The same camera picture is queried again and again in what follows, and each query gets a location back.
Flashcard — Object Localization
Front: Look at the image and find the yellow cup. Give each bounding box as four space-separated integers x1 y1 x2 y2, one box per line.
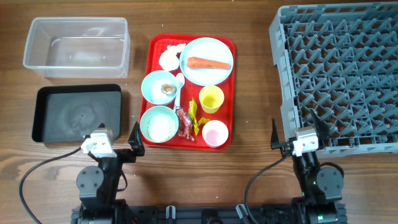
199 85 224 114

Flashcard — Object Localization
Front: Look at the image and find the grey dishwasher rack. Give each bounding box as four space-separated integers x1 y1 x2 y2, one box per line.
269 2 397 157

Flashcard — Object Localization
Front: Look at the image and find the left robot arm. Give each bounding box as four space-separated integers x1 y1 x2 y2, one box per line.
71 123 145 224

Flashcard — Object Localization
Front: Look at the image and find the orange carrot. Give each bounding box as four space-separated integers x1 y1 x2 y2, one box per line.
187 57 231 70

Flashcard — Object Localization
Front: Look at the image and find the white plastic spoon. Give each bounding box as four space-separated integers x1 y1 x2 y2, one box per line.
174 73 185 111

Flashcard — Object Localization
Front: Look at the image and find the white rice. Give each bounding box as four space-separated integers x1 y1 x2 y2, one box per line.
147 114 177 142

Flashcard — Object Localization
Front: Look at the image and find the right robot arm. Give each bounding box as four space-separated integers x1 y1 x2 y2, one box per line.
271 110 348 224

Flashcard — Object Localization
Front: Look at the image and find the light blue bowl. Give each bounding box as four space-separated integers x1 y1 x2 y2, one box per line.
141 70 177 105

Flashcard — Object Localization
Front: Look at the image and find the red candy wrapper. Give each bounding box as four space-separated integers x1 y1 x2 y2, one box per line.
176 108 195 141

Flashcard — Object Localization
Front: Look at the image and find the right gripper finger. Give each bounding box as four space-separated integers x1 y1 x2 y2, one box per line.
271 119 284 149
310 109 330 140

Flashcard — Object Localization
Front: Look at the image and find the yellow candy wrapper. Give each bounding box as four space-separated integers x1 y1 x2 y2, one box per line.
188 98 210 135

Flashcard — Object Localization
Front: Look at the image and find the crumpled white tissue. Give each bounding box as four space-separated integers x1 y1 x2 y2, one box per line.
159 44 186 72

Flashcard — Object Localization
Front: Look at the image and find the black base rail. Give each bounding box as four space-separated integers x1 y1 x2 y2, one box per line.
70 203 346 224

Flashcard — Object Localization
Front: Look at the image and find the light blue plate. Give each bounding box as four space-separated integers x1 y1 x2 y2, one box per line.
180 37 234 86

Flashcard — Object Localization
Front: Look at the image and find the red serving tray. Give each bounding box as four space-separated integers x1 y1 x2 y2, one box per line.
142 34 236 151

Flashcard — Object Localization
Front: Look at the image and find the green bowl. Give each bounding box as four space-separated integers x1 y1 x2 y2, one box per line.
140 106 179 143

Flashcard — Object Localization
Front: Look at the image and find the black waste tray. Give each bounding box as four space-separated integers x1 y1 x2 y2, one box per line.
31 84 123 144

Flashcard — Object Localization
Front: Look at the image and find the clear plastic bin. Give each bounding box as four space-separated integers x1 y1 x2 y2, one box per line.
23 17 131 78

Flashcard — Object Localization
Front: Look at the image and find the brown nut shell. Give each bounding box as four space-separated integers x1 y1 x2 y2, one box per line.
161 84 177 95

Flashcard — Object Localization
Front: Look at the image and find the pink cup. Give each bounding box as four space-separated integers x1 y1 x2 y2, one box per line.
202 120 229 147

